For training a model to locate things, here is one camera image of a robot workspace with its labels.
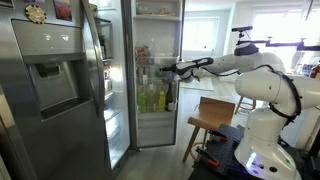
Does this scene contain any wooden stool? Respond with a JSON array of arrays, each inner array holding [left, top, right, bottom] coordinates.
[[182, 97, 235, 163]]

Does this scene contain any red photo magnet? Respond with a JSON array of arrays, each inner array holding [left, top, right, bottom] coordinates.
[[54, 0, 72, 21]]

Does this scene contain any round fridge magnet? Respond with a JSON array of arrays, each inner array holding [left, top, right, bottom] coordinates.
[[25, 5, 47, 24]]

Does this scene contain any green drink bottle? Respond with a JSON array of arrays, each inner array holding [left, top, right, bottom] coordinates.
[[138, 88, 147, 113]]

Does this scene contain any open refrigerator door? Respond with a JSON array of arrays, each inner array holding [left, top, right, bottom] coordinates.
[[122, 0, 185, 149]]

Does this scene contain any stainless steel refrigerator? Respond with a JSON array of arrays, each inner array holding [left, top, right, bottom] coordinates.
[[0, 0, 142, 180]]

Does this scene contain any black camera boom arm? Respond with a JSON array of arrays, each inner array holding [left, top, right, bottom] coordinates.
[[231, 26, 320, 51]]

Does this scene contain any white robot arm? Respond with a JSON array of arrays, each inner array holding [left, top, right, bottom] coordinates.
[[166, 43, 320, 180]]

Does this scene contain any dark wine bottle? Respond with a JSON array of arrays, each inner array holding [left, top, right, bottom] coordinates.
[[166, 82, 174, 111]]

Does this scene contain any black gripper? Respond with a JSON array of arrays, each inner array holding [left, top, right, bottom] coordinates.
[[159, 64, 178, 73]]

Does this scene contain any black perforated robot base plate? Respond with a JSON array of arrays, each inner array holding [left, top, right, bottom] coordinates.
[[188, 124, 320, 180]]

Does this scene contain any red handled clamp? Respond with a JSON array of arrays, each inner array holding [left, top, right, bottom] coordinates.
[[196, 147, 219, 167]]

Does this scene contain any clear drink bottle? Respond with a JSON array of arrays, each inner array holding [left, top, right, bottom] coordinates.
[[148, 83, 156, 112]]

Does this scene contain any yellow drink bottle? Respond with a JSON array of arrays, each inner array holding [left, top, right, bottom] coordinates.
[[158, 88, 166, 112]]

